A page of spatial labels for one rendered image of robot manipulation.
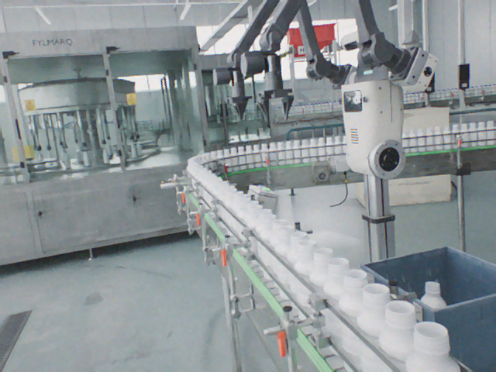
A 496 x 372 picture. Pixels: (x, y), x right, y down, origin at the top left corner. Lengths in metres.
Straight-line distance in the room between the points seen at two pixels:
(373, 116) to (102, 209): 3.51
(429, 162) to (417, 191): 2.49
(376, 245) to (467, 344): 0.76
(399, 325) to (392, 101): 1.21
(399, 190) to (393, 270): 4.30
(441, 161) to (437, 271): 1.88
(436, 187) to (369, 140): 4.14
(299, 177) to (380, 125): 1.45
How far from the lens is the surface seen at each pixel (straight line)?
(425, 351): 0.57
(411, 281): 1.43
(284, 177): 3.05
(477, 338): 1.20
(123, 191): 4.65
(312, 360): 0.84
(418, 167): 3.23
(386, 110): 1.70
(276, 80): 1.33
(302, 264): 0.86
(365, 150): 1.71
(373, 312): 0.66
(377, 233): 1.83
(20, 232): 4.83
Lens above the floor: 1.45
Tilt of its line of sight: 9 degrees down
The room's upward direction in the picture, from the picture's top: 6 degrees counter-clockwise
